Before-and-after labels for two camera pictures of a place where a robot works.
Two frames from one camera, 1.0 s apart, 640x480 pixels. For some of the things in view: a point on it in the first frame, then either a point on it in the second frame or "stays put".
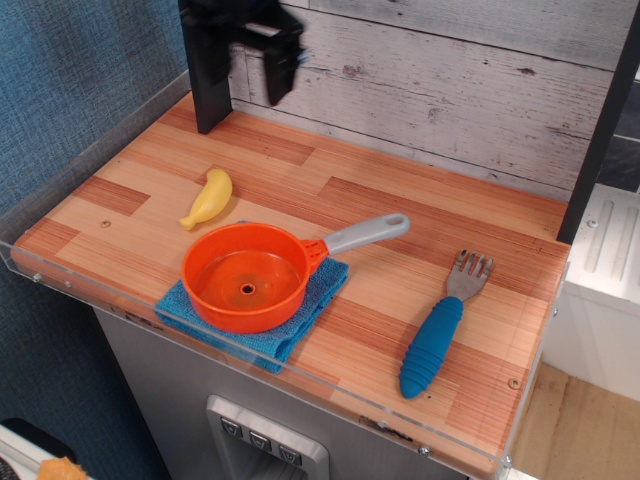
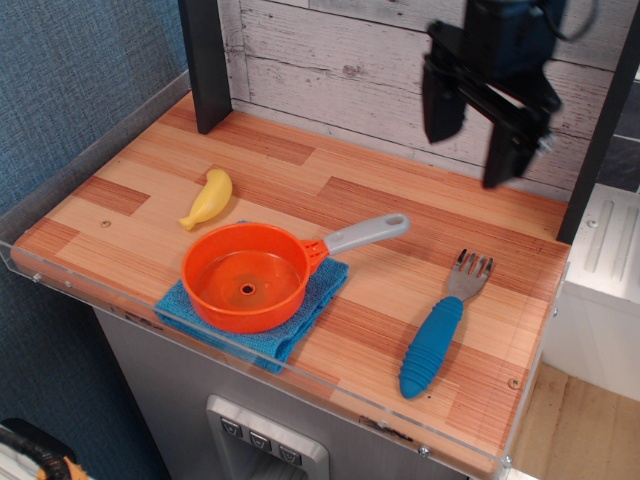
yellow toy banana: (213, 199) stays put
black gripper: (213, 25) -> (496, 64)
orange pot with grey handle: (250, 277) stays put
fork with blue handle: (430, 340) stays put
